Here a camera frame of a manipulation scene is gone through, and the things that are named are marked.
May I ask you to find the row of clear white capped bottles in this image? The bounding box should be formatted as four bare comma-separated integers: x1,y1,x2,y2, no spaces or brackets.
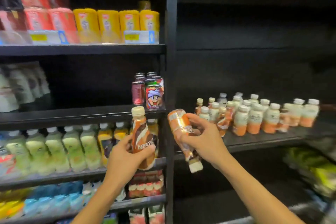
81,180,126,202

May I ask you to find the row of yellow red boxes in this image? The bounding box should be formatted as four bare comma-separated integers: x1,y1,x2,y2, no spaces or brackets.
25,8,160,44

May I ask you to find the person's right forearm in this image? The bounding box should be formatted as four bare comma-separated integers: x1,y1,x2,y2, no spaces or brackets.
218,158,305,224

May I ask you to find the row of small yellow bottles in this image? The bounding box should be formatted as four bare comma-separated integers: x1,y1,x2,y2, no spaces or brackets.
0,189,27,219

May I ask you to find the blue white price label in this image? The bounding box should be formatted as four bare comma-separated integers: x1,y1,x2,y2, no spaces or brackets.
29,30,69,45
123,30,158,44

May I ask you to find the black shelf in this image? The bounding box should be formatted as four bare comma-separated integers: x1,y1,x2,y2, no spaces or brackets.
167,0,336,224

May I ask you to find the row of yellow dark label bottles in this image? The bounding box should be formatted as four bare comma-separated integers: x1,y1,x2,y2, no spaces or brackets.
97,119,159,167

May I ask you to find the row of pale green bottles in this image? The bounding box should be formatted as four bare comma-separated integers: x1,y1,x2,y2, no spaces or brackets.
5,124,102,176

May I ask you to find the person's right hand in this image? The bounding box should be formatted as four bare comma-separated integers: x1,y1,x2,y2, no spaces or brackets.
174,113,231,170

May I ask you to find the row of yellow green snack packs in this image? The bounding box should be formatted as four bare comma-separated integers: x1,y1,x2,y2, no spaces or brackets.
283,147,336,198

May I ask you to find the row of white milk bottles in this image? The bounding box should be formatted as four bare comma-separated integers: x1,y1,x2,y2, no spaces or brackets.
0,62,52,113

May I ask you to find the row of blue drink bottles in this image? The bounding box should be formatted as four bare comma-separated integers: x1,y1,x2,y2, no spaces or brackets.
23,182,84,216

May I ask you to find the row of red white small bottles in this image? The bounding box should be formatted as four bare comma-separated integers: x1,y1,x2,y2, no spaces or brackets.
128,171,165,198

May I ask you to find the row of white green cartons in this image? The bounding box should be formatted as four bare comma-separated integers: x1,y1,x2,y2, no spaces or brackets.
128,204,166,224

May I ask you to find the row of yellow snack packets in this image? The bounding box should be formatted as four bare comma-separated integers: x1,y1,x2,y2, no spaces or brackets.
138,0,152,12

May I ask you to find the person's left hand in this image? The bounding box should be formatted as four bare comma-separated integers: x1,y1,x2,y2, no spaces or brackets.
106,135,156,189

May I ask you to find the black metal drinks rack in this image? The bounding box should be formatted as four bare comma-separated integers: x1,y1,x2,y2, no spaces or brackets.
0,0,179,224

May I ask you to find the group of cartoon drink cans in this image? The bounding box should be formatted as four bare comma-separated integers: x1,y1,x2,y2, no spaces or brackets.
131,72,165,111

